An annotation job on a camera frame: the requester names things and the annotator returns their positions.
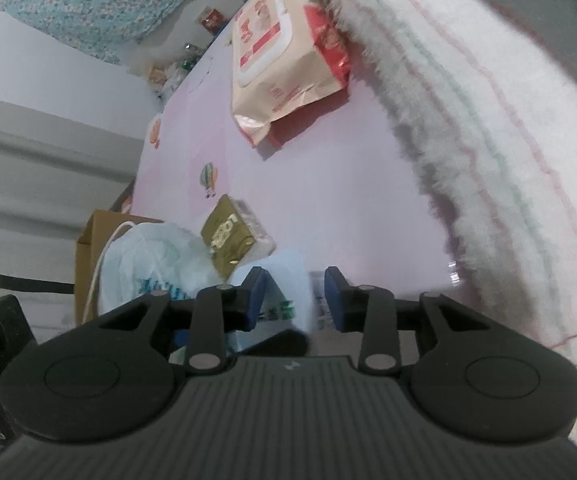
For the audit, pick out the red snack box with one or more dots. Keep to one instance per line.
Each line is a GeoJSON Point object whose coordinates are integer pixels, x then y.
{"type": "Point", "coordinates": [212, 20]}

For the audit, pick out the brown cardboard box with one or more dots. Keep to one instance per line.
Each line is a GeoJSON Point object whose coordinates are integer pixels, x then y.
{"type": "Point", "coordinates": [102, 226]}

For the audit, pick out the red beige wet wipes pack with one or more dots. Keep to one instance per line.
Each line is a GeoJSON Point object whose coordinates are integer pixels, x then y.
{"type": "Point", "coordinates": [287, 54]}

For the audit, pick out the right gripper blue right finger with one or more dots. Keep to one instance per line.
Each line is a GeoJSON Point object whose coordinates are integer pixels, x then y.
{"type": "Point", "coordinates": [368, 310]}

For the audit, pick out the white fringed mattress pad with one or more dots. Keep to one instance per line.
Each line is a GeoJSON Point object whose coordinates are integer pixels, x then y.
{"type": "Point", "coordinates": [494, 119]}

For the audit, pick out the white plastic shopping bag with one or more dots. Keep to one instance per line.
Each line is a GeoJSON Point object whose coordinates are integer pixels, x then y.
{"type": "Point", "coordinates": [151, 256]}

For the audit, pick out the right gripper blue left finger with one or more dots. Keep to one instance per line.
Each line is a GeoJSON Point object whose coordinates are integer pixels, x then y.
{"type": "Point", "coordinates": [220, 310]}

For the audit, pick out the gold tissue pack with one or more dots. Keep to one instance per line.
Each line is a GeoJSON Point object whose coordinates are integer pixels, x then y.
{"type": "Point", "coordinates": [235, 236]}

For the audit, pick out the blue white carton box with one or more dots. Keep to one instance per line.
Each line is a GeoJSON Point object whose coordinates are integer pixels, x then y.
{"type": "Point", "coordinates": [292, 300]}

